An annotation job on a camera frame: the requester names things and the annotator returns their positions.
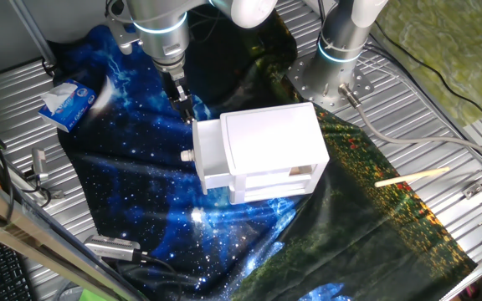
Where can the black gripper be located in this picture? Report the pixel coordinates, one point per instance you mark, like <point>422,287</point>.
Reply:
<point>174,83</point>

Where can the white plastic drawer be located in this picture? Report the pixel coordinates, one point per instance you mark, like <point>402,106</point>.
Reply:
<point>274,180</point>
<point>209,146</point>
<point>274,192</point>

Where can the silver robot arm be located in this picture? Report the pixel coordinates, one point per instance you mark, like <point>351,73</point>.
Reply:
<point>161,33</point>

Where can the white drawer cabinet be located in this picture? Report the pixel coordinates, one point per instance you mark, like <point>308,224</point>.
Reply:
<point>270,138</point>

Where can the galaxy print cloth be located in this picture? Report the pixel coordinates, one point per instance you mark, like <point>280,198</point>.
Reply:
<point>140,188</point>

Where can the blue tissue box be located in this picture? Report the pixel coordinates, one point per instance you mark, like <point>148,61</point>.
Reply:
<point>75,110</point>

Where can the white tissue paper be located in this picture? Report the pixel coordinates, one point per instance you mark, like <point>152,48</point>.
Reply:
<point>57,96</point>

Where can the grey metal pole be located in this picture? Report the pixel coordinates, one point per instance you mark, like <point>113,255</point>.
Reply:
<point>32,31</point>

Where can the bright green object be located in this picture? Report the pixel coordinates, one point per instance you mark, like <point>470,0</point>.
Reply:
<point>88,296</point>

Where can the light wooden stick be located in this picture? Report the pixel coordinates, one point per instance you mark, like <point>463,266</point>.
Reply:
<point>412,176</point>

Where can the green yellow cloth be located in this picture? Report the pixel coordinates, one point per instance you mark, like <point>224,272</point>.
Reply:
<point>454,42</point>

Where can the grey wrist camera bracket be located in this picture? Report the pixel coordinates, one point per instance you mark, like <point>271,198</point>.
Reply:
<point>121,37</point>

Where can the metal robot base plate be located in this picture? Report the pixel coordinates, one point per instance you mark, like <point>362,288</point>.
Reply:
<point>297,79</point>

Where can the small silver camera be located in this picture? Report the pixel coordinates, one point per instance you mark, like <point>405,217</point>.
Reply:
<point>39,161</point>

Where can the metal frame bar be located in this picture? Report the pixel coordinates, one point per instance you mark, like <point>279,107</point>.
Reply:
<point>36,240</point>

